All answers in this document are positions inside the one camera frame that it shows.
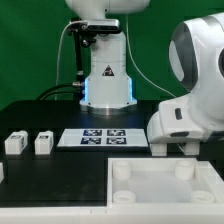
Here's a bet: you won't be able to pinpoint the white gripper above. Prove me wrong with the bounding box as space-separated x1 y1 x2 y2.
147 99 224 156

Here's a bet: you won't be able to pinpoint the white square tabletop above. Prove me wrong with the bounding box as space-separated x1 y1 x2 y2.
107 158 224 205

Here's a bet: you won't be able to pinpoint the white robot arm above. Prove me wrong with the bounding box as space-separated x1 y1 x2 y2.
65 0 224 156

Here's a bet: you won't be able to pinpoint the white L-shaped fence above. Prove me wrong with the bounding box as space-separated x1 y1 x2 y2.
0 204 224 224

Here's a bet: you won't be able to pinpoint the white plate with tags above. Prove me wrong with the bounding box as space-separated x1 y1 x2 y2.
58 129 148 147

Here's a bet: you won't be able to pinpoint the white block left edge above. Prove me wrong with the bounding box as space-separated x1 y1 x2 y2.
0 163 4 184

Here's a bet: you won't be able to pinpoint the black base cables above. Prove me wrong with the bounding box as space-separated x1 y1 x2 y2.
35 81 85 101

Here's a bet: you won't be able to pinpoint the grey camera cable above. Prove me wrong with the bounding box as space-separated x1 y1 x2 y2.
54 20 88 87

